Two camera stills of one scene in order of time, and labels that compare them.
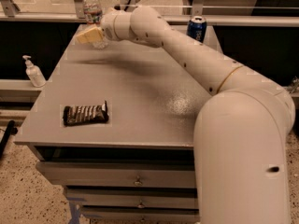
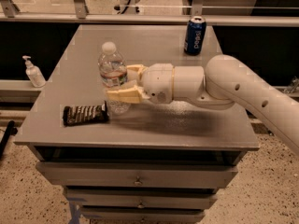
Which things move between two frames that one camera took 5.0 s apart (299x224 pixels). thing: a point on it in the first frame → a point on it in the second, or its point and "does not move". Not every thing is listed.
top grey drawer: x=121 y=174 does not move
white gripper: x=107 y=27 → x=158 y=82
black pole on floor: x=11 y=129 does not move
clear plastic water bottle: x=92 y=14 → x=113 y=73
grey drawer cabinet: x=116 y=126 does not move
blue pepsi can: x=196 y=28 does not move
